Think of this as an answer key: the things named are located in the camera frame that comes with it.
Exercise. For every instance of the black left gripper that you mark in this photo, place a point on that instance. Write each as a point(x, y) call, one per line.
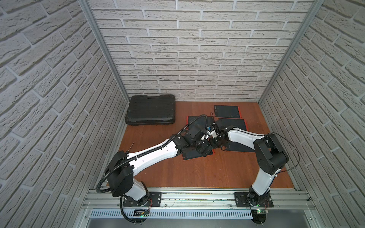
point(204, 141)

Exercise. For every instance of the right aluminium corner post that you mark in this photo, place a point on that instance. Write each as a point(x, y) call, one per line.
point(315, 7)

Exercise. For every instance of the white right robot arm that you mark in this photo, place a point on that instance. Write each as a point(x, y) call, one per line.
point(270, 154)

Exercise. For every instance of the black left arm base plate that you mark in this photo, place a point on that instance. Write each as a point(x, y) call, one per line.
point(152, 199)

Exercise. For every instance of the red tablet with green scribbles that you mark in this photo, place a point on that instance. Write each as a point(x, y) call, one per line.
point(239, 123)

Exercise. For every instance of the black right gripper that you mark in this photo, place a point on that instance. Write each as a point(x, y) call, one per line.
point(212, 141)

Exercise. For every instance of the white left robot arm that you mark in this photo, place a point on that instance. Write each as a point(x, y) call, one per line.
point(119, 177)

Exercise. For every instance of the aluminium front rail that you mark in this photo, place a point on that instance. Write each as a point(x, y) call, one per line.
point(207, 199)

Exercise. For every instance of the left aluminium corner post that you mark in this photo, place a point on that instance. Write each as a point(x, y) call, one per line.
point(103, 45)

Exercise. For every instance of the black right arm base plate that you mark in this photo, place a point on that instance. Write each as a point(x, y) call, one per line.
point(251, 199)

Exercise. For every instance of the black plastic tool case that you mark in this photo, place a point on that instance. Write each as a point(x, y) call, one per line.
point(148, 110)

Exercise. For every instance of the white perforated cable duct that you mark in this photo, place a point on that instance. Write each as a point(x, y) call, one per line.
point(180, 214)

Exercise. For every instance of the aluminium corner post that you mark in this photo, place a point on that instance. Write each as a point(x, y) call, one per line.
point(315, 7)
point(103, 45)

